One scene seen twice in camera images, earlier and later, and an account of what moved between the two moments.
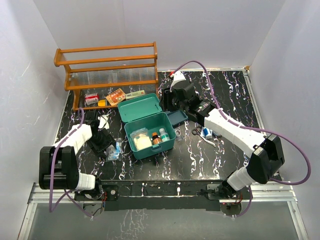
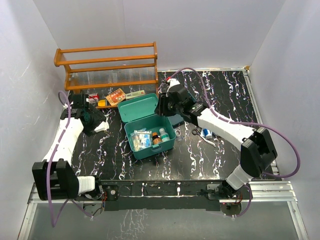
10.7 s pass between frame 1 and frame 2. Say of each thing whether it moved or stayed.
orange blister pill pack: stayed
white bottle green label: stayed
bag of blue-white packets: moved
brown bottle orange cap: stayed
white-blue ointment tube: stayed
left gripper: moved
